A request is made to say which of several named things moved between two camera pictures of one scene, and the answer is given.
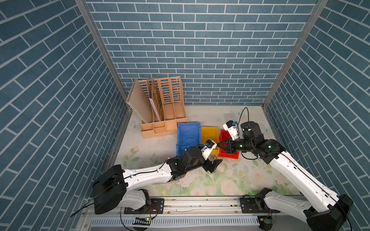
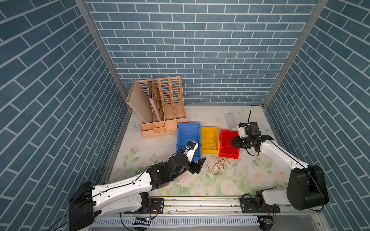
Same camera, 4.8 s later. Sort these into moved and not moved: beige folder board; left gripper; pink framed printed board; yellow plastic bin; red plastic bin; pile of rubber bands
Moved: pile of rubber bands; left gripper
Not moved: yellow plastic bin; red plastic bin; pink framed printed board; beige folder board
